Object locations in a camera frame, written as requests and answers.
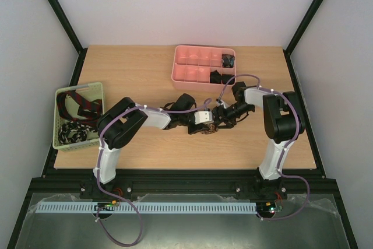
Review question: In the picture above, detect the rolled black tie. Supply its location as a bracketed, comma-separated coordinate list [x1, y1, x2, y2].
[209, 70, 222, 85]
[221, 74, 235, 85]

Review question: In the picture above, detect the pink compartment organizer box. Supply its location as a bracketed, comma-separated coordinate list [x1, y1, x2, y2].
[171, 45, 237, 93]

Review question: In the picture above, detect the rolled black tie right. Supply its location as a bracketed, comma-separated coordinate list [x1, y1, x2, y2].
[221, 74, 235, 85]

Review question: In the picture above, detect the green perforated basket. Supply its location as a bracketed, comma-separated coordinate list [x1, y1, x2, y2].
[52, 82, 105, 152]

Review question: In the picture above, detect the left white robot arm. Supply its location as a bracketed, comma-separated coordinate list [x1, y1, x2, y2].
[87, 94, 212, 199]

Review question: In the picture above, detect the black white patterned tie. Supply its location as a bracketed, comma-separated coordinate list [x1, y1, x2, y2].
[58, 121, 87, 145]

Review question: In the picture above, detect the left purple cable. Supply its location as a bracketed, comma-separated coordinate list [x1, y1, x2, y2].
[97, 98, 212, 246]

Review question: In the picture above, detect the rolled blue patterned tie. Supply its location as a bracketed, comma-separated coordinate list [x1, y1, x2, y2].
[221, 54, 235, 68]

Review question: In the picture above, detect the rolled black tie left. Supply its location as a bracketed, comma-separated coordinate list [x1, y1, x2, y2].
[209, 70, 222, 85]

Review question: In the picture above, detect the red black striped tie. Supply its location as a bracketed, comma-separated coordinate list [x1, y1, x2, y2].
[56, 90, 103, 121]

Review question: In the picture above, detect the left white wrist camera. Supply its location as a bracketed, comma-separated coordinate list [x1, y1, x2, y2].
[194, 111, 213, 125]

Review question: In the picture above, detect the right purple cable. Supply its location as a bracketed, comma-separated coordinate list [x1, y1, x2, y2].
[217, 73, 311, 222]

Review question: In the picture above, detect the purple cable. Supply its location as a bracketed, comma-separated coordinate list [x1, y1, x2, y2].
[217, 73, 311, 222]
[97, 98, 212, 246]

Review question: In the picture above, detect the black aluminium frame rail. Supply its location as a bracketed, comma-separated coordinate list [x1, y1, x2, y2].
[29, 170, 339, 200]

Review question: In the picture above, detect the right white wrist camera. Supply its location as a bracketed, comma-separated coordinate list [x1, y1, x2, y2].
[216, 99, 229, 109]

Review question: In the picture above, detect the light blue cable duct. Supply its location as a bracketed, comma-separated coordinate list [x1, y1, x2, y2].
[36, 202, 257, 215]

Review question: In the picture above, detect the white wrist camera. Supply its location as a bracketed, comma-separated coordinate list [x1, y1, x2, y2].
[216, 99, 229, 109]
[194, 111, 213, 125]

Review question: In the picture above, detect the brown floral tie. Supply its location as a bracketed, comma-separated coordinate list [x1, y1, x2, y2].
[201, 124, 219, 135]

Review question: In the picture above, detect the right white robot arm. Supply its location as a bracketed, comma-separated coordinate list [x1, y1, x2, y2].
[212, 82, 305, 199]

